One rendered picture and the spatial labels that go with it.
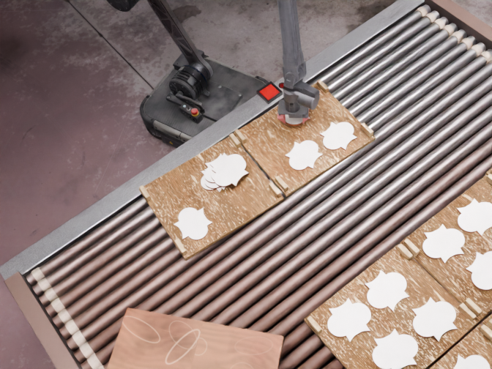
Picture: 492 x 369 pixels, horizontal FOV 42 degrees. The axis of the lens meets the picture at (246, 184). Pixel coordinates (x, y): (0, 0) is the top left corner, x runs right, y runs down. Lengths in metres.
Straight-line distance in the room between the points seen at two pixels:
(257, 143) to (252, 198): 0.24
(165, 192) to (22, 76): 2.13
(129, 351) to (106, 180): 1.75
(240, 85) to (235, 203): 1.35
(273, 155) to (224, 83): 1.23
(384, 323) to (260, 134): 0.85
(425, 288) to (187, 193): 0.89
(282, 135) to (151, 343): 0.93
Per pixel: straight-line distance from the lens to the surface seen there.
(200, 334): 2.01
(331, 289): 2.16
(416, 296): 2.16
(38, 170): 3.83
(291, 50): 2.22
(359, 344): 2.09
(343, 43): 2.78
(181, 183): 2.39
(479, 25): 2.86
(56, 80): 4.21
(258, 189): 2.33
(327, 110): 2.52
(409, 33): 2.83
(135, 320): 2.07
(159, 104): 3.56
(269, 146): 2.43
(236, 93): 3.49
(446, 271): 2.21
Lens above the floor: 2.92
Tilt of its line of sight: 58 degrees down
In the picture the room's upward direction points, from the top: 11 degrees counter-clockwise
